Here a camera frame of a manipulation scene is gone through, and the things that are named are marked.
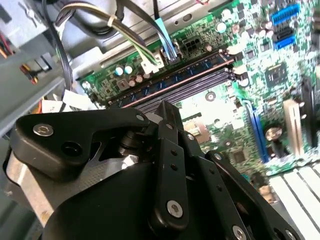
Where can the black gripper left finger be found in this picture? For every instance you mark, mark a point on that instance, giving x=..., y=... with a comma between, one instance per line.
x=75, y=132

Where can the blue RAM stick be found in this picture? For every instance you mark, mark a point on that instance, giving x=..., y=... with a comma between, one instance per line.
x=176, y=78

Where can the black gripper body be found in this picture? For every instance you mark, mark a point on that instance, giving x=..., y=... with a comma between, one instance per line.
x=112, y=205

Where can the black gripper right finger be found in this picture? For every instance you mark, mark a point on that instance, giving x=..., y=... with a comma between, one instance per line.
x=220, y=180

